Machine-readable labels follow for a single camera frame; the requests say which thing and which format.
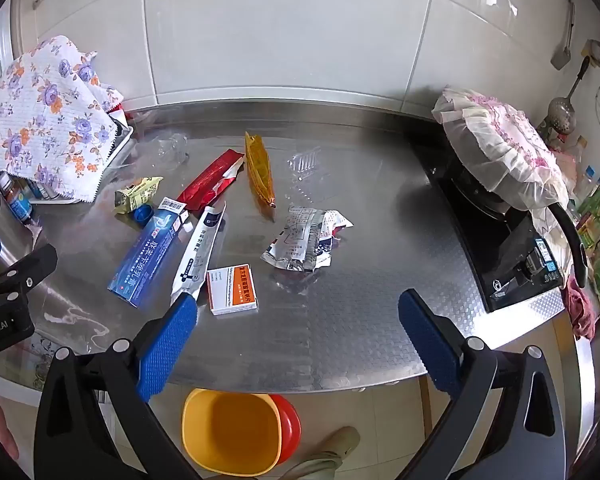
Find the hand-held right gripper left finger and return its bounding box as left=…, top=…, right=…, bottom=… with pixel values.
left=32, top=294, right=201, bottom=480

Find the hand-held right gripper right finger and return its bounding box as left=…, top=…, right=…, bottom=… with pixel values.
left=398, top=288, right=567, bottom=480

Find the clear plastic bottle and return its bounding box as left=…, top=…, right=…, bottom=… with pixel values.
left=154, top=132, right=191, bottom=165

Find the small blue label bottle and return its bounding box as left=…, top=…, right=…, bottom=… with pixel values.
left=6, top=194, right=35, bottom=225

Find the small brown bottle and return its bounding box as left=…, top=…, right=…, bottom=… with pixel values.
left=0, top=172, right=21, bottom=203

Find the clear plastic film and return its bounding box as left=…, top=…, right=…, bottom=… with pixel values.
left=30, top=299, right=127, bottom=362

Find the orange white medicine box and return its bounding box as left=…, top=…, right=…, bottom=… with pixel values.
left=206, top=264, right=260, bottom=316

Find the blue toothpaste box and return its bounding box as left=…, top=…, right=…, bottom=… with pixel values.
left=107, top=197, right=191, bottom=309

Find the yellow plastic basin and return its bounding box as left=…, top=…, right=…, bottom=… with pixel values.
left=181, top=387, right=284, bottom=479

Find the yellow green snack wrapper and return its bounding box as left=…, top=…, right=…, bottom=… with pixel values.
left=114, top=176, right=165, bottom=215

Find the red plastic basin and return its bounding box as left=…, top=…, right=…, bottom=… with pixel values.
left=267, top=394, right=302, bottom=466

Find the person's trouser leg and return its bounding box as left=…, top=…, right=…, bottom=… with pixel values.
left=275, top=426, right=361, bottom=480

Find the floral patterned cloth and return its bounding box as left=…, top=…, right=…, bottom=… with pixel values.
left=0, top=35, right=125, bottom=205

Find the red cloth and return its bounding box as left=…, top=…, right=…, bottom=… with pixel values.
left=562, top=275, right=599, bottom=342

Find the crumpled silver white wrapper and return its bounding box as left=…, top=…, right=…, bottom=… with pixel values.
left=260, top=205, right=355, bottom=273

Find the red foil packet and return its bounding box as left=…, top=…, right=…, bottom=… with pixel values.
left=176, top=149, right=246, bottom=212

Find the yellow orange wrapper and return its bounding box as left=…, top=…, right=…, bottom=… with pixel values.
left=244, top=131, right=277, bottom=211

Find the pink floral pan cover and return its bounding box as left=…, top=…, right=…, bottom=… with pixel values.
left=432, top=85, right=571, bottom=211

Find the clear plastic tray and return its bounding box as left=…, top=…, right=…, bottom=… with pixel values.
left=286, top=146, right=326, bottom=177

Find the clear bottle with blue cap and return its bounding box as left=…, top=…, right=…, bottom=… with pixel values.
left=576, top=164, right=600, bottom=201

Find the slotted metal ladle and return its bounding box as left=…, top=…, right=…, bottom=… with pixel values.
left=547, top=56, right=592, bottom=133

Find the metal spatula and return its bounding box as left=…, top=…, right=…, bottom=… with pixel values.
left=550, top=0, right=579, bottom=71

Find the steel ladle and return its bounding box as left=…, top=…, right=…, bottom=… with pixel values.
left=582, top=37, right=600, bottom=70

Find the black pan handle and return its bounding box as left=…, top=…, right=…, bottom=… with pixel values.
left=547, top=202, right=590, bottom=289

